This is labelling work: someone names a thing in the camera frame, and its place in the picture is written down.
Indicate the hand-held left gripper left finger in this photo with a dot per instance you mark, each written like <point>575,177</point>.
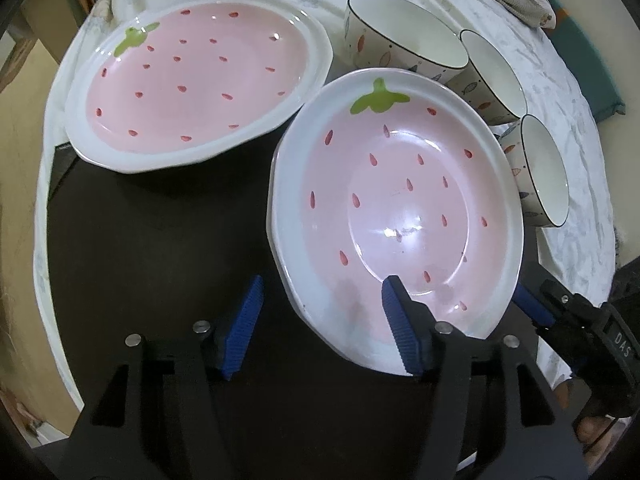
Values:
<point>242,325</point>

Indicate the black mat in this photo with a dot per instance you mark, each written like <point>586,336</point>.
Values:
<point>150,240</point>

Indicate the white floral bedsheet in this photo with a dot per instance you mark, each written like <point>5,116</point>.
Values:
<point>565,85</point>

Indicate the small white patterned bowl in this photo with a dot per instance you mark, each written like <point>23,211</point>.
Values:
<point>495,75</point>
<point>545,170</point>

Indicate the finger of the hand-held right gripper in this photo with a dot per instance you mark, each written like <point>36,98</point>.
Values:
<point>530,305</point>

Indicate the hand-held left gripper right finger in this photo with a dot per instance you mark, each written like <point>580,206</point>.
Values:
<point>400,315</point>

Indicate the pink strawberry plate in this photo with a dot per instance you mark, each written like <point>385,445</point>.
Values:
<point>400,200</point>
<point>200,75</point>

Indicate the large white patterned bowl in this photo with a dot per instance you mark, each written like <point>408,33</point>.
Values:
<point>415,30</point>

